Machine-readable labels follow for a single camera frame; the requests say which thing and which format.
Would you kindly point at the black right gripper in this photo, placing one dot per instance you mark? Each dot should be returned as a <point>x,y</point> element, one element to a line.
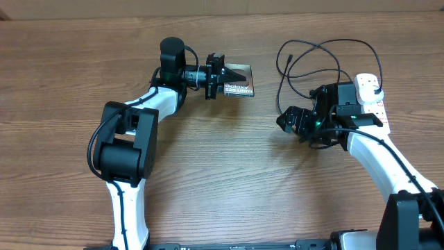
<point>292,118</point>

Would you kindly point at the white power strip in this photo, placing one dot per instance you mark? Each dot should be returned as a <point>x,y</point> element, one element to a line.
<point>365,80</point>

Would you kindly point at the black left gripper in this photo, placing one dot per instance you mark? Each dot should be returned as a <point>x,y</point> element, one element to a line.
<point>215,76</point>

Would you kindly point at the white charger plug adapter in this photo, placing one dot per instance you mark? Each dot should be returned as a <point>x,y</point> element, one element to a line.
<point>367,95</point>

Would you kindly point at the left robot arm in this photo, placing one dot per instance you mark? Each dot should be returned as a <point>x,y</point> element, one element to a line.
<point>122,149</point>

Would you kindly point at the cardboard backdrop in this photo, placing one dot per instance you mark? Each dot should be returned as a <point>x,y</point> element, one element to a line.
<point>85,9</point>

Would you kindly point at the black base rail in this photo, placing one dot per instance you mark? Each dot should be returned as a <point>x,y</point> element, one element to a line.
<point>236,246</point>

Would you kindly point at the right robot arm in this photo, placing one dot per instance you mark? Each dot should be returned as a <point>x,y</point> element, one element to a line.
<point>345,114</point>

